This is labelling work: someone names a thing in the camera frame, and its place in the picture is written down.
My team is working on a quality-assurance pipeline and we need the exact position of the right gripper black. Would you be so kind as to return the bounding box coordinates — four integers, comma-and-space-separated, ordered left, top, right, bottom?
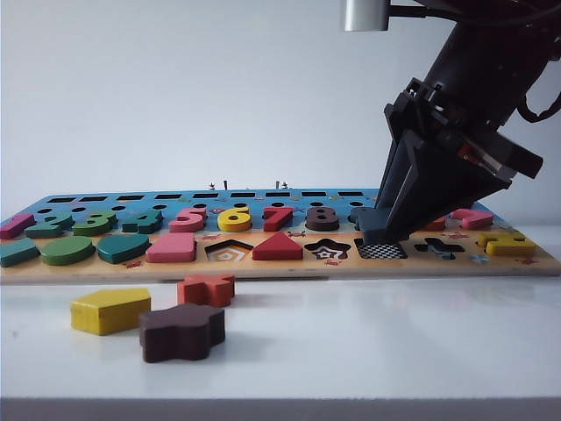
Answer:
375, 78, 544, 241

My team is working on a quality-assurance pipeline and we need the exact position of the dark blue square block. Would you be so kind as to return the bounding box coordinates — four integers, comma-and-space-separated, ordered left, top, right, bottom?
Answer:
353, 206, 398, 243

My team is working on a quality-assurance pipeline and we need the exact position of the pink angled sign piece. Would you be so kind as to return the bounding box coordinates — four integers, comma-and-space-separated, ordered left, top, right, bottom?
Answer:
450, 208, 492, 230

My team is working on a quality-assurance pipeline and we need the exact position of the brown digit eight piece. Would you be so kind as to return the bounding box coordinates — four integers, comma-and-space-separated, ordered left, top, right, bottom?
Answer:
305, 205, 338, 232

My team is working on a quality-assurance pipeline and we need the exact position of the yellow sign puzzle piece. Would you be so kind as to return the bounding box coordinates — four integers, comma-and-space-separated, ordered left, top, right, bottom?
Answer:
477, 232, 536, 258

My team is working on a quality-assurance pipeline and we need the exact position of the red digit seven piece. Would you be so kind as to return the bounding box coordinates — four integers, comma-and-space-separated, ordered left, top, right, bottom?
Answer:
261, 205, 295, 232

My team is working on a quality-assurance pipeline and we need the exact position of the red triangle puzzle piece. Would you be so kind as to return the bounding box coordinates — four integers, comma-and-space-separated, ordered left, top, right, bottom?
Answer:
252, 231, 304, 261

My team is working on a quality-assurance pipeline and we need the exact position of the yellow digit six piece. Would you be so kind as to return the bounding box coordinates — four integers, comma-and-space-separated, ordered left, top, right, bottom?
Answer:
217, 205, 253, 233

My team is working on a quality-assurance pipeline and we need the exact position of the pink digit five piece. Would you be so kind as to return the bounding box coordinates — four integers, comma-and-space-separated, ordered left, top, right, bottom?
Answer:
168, 206, 209, 233

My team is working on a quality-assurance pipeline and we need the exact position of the orange cross puzzle piece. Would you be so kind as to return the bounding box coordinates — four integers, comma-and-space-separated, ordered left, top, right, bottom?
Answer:
177, 273, 237, 308

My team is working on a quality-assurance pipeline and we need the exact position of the pink square puzzle piece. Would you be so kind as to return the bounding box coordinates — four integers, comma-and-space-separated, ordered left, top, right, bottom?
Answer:
146, 232, 197, 264

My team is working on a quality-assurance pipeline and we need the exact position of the dark teal digit four piece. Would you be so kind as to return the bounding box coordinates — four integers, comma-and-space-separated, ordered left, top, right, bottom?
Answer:
121, 209, 164, 235

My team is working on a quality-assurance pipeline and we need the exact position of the brown star puzzle piece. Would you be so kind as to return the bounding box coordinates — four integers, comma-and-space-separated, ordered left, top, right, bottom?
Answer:
138, 303, 227, 364

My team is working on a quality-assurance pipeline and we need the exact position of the teal heart puzzle piece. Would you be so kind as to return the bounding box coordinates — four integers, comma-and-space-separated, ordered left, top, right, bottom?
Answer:
96, 233, 151, 265

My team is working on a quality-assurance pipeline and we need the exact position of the wooden number shape puzzle board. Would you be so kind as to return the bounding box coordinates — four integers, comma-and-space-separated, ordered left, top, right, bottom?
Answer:
0, 188, 561, 284

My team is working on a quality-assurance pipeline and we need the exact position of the green digit three piece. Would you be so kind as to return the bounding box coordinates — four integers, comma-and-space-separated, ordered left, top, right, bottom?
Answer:
72, 210, 118, 237

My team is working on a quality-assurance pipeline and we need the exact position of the yellow pentagon puzzle piece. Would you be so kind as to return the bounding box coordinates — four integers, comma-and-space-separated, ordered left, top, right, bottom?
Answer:
69, 288, 153, 337

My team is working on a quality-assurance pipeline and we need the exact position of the green oval puzzle piece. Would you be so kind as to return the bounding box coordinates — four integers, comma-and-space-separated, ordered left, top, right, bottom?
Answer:
39, 235, 96, 267

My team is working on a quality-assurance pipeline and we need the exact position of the teal digit two piece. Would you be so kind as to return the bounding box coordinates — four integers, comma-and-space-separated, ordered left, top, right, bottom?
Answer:
24, 211, 75, 239

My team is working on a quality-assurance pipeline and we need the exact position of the magenta digit one piece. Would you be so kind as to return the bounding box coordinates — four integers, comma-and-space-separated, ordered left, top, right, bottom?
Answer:
0, 213, 35, 240

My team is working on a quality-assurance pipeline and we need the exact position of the teal rectangle puzzle piece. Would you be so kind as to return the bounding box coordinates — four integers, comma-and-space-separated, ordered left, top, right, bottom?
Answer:
0, 238, 41, 268

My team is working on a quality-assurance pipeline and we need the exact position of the black sleeved arm cable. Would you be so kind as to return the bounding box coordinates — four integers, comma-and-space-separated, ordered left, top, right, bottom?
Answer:
516, 65, 561, 124

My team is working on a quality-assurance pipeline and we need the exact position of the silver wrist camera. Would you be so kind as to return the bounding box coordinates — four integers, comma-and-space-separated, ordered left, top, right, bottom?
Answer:
344, 0, 390, 32

